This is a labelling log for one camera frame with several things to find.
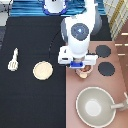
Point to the white gripper blue base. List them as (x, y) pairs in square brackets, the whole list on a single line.
[(66, 58)]

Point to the small pink pot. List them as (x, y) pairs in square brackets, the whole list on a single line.
[(85, 72)]

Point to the cream round plate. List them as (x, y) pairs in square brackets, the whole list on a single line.
[(42, 70)]

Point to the cream slotted spatula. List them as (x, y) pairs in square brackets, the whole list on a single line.
[(13, 63)]

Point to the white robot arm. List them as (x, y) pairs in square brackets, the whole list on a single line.
[(76, 31)]

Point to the black burner back right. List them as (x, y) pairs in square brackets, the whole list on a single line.
[(103, 51)]

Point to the black burner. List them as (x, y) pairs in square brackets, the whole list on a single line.
[(103, 51), (106, 69)]

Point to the black table mat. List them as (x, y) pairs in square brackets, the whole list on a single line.
[(25, 101)]

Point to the black burner front right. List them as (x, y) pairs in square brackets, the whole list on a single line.
[(106, 69)]

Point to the pink stove board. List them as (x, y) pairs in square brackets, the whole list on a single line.
[(114, 85)]

